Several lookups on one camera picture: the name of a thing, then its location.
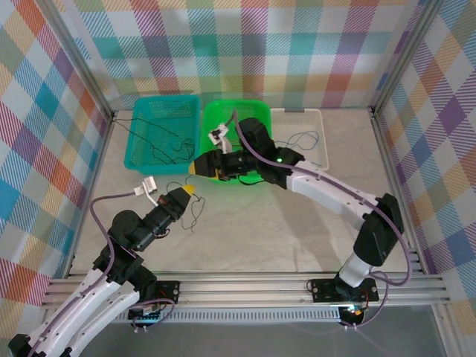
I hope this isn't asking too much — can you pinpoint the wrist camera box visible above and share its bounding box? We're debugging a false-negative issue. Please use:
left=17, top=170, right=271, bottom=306
left=132, top=177, right=161, bottom=208
left=208, top=120, right=232, bottom=152

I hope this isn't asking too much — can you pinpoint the small circuit board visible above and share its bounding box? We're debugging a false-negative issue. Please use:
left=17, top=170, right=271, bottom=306
left=128, top=303, right=168, bottom=330
left=338, top=303, right=369, bottom=327

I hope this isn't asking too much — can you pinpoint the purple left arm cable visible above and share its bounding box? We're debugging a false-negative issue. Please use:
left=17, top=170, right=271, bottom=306
left=28, top=190, right=176, bottom=357

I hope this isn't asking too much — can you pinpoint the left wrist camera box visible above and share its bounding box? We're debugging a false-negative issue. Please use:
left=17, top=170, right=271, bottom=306
left=132, top=177, right=161, bottom=208

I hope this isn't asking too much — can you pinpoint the teal plastic basket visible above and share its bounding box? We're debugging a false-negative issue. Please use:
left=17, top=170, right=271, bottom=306
left=123, top=94, right=202, bottom=178

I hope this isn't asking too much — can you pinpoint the white plastic basket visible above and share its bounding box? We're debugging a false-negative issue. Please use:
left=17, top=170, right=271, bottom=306
left=270, top=108, right=330, bottom=172

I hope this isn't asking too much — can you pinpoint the grey slotted cable duct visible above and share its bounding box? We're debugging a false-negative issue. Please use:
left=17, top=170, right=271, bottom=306
left=111, top=307, right=343, bottom=324

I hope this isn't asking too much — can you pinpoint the green plastic basket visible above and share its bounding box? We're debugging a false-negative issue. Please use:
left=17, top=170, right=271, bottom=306
left=196, top=99, right=275, bottom=186

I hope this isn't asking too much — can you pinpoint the aluminium frame post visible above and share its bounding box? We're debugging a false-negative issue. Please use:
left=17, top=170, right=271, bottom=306
left=370, top=0, right=446, bottom=116
left=44, top=0, right=115, bottom=123

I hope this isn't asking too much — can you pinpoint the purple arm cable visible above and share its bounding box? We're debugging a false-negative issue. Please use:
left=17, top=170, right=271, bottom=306
left=28, top=190, right=176, bottom=357
left=230, top=109, right=414, bottom=330

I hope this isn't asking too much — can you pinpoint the black wire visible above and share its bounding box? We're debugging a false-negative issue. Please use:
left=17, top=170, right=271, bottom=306
left=148, top=137, right=197, bottom=165
left=135, top=134, right=177, bottom=164
left=112, top=118, right=180, bottom=138
left=166, top=181, right=206, bottom=234

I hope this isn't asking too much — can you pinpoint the aluminium side rail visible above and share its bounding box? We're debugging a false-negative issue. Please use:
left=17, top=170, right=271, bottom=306
left=63, top=111, right=117, bottom=280
left=370, top=107, right=428, bottom=276

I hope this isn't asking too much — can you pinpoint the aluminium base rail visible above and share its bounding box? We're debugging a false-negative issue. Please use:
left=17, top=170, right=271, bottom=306
left=39, top=273, right=453, bottom=309

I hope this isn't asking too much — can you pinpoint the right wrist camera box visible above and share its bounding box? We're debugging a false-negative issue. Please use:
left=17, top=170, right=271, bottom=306
left=208, top=120, right=232, bottom=152

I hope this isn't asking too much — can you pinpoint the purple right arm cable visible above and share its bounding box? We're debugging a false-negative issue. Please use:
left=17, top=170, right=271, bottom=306
left=230, top=109, right=414, bottom=330

